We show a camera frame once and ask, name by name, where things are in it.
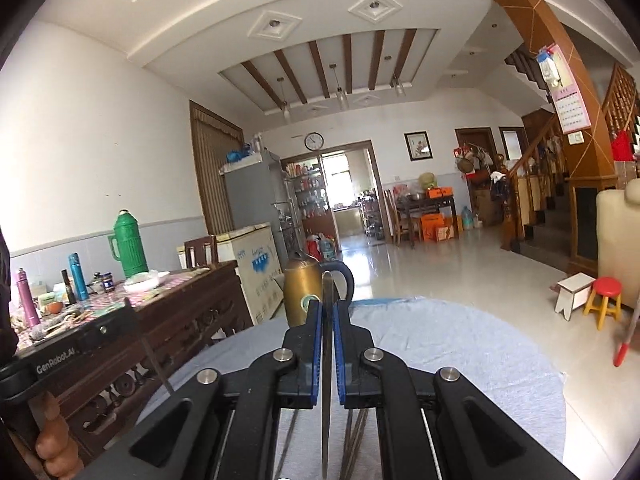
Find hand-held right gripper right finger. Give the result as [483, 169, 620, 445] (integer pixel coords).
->
[332, 300, 581, 480]

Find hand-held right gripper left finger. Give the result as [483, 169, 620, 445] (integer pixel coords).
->
[65, 300, 323, 480]

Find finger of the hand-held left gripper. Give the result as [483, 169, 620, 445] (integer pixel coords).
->
[80, 297, 148, 361]

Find person's left hand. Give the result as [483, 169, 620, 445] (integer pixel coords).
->
[34, 392, 84, 480]

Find white bowl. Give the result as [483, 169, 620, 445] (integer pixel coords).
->
[123, 270, 171, 293]

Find blue bottle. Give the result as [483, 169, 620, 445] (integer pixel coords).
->
[68, 253, 90, 302]

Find pink bottle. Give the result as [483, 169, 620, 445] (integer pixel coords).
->
[15, 268, 41, 328]

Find golden electric kettle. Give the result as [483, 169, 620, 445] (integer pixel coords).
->
[282, 252, 356, 328]

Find pink checkered tablecloth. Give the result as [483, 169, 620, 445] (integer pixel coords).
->
[10, 267, 211, 351]

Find green thermos jug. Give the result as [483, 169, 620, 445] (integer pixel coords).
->
[108, 209, 149, 278]

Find carved wooden table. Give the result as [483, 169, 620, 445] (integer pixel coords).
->
[0, 260, 253, 466]

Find white chest freezer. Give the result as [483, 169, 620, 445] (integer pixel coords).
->
[177, 222, 283, 326]

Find blue-grey table cloth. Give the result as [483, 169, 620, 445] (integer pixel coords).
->
[135, 297, 568, 480]

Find dark wooden chair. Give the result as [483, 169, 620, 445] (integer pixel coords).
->
[184, 234, 219, 268]

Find wooden dining chair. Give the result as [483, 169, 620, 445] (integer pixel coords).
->
[384, 189, 412, 247]

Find orange cardboard boxes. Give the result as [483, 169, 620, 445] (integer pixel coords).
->
[421, 212, 461, 242]

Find grey refrigerator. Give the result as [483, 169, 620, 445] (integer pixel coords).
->
[222, 150, 303, 261]

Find dark dining table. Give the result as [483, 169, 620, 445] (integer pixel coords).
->
[395, 195, 458, 246]

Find brown curtain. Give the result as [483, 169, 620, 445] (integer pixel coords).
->
[189, 100, 246, 238]

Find wooden staircase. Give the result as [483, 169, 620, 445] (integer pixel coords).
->
[500, 45, 640, 271]

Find white small stool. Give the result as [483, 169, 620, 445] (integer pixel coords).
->
[555, 272, 597, 321]

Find pendant lamp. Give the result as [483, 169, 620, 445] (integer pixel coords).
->
[330, 64, 350, 111]
[277, 77, 292, 121]
[385, 55, 406, 97]

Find red and yellow stool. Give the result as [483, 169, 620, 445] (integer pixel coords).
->
[583, 276, 623, 331]

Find red and white stick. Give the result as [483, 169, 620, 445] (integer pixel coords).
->
[614, 285, 640, 368]

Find beige armchair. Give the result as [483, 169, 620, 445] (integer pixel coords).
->
[595, 178, 640, 311]

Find wooden pillar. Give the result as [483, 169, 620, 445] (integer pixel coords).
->
[495, 0, 618, 261]

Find framed wall picture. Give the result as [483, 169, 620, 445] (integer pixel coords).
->
[404, 131, 431, 162]

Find pink wall calendar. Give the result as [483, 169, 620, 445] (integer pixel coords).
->
[537, 44, 592, 135]

